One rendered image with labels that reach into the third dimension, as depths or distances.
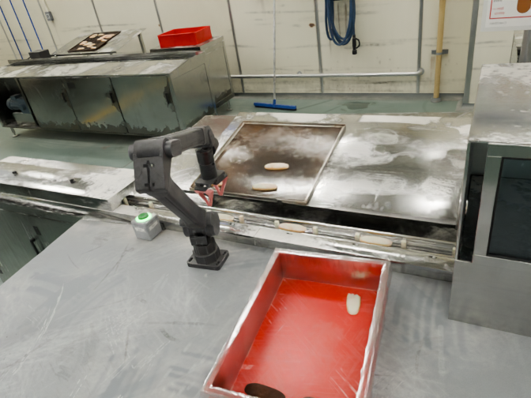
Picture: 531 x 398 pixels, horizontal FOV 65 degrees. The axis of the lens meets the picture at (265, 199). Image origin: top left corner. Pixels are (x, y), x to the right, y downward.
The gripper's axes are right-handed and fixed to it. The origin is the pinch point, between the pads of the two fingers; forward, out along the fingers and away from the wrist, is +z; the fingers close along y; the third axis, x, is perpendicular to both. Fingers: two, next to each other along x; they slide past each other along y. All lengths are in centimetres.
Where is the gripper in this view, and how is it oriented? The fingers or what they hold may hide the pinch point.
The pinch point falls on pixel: (215, 198)
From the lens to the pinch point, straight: 151.2
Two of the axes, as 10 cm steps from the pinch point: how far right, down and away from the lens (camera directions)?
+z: 1.4, 8.5, 5.1
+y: 4.4, -5.2, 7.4
